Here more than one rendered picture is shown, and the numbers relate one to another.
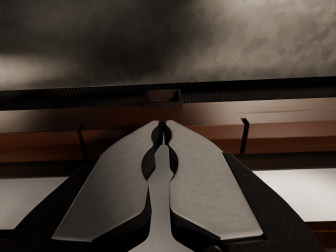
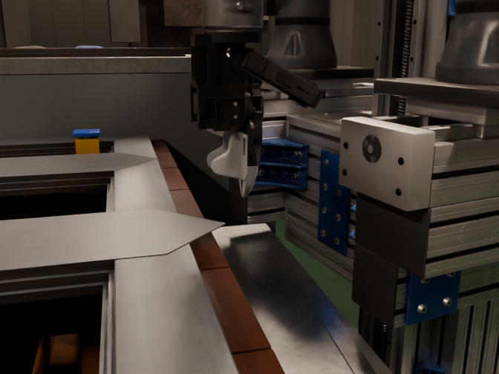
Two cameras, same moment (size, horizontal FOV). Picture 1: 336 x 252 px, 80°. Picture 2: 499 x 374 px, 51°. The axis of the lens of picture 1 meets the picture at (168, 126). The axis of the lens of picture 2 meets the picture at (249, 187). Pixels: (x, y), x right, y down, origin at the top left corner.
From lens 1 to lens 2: 0.69 m
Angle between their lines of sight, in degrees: 82
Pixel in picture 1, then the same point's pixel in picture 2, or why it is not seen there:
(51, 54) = not seen: hidden behind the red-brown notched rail
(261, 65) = not seen: outside the picture
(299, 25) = not seen: outside the picture
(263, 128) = (227, 273)
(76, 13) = (266, 289)
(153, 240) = (89, 228)
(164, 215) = (130, 230)
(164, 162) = (195, 225)
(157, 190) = (164, 225)
